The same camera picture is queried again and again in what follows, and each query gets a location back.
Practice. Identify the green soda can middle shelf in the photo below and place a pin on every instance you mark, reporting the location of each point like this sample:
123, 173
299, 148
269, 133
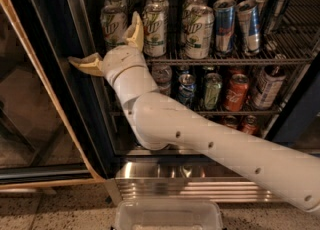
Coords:
212, 89

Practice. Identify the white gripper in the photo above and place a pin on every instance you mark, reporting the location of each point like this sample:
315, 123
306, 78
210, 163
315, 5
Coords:
120, 62

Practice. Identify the second row right 7up can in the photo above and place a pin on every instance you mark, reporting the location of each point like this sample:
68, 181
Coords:
188, 3

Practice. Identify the left Red Bull can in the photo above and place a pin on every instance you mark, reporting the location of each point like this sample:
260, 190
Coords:
224, 25

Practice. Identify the white tilted can middle shelf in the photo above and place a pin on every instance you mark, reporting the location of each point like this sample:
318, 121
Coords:
267, 86

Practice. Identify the blue Pepsi can middle shelf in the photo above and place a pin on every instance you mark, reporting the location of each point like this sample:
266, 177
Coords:
186, 89

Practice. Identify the left Coca-Cola can bottom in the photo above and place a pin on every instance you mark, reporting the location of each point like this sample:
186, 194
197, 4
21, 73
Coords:
230, 121

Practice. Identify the coca-cola can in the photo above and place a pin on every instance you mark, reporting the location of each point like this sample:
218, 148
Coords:
230, 121
249, 124

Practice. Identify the top wire shelf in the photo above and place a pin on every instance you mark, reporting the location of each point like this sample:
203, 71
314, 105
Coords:
295, 43

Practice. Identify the clear plastic bin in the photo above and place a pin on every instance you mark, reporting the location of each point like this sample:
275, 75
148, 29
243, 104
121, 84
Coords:
168, 214

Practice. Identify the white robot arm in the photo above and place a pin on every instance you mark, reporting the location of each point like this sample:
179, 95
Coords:
158, 120

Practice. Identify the red bull can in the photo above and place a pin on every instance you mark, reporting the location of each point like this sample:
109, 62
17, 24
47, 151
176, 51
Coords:
224, 25
248, 20

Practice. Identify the glass fridge door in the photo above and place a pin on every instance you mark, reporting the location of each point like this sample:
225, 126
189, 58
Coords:
52, 128

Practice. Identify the right Red Bull can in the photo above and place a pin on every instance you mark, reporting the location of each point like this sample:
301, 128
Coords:
248, 20

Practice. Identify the steel fridge base grille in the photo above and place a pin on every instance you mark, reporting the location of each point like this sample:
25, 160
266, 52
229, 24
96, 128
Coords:
201, 181

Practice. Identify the red Coca-Cola can middle shelf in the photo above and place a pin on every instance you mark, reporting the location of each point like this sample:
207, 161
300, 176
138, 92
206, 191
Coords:
236, 92

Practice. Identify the right Coca-Cola can bottom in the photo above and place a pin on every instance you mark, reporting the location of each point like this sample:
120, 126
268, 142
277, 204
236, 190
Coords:
249, 124

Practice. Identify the right water bottle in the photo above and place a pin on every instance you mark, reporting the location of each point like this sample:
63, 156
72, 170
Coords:
162, 74

